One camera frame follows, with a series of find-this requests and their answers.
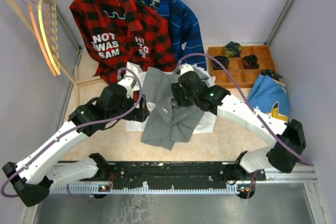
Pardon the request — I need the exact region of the blue plaid shirt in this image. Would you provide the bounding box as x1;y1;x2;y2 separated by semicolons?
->
138;0;204;61

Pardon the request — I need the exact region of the red black plaid shirt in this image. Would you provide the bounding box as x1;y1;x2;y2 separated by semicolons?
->
69;0;177;84

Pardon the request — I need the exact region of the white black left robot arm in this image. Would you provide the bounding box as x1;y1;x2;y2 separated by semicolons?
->
1;84;150;207

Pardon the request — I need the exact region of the yellow hanger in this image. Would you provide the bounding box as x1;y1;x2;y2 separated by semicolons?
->
38;0;60;76

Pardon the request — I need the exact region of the rolled black orange tie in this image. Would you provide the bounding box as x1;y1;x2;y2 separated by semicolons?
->
242;55;259;69

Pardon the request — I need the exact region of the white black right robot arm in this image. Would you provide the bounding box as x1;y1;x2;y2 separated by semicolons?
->
171;71;306;180

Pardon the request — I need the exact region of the rolled green blue tie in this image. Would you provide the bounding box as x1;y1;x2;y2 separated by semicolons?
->
224;41;242;58

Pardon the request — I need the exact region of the light blue pikachu cloth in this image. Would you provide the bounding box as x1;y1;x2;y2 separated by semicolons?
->
248;74;290;122

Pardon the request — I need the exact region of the white shirt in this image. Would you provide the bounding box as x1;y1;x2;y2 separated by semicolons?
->
126;62;217;134

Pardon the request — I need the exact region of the rolled dark tie by cloth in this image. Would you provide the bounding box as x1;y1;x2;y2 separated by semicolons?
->
261;69;283;81

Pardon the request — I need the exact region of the grey button shirt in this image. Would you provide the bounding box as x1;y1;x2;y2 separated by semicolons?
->
141;67;204;150

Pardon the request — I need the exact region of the wooden compartment tray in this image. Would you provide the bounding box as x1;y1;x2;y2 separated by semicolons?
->
208;45;277;89

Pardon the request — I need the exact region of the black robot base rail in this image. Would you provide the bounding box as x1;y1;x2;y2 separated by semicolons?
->
78;161;266;190

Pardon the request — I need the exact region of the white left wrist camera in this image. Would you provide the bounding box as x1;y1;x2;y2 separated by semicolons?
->
118;76;140;98

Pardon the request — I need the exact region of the orange hanger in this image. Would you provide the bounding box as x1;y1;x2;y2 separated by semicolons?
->
28;1;57;77

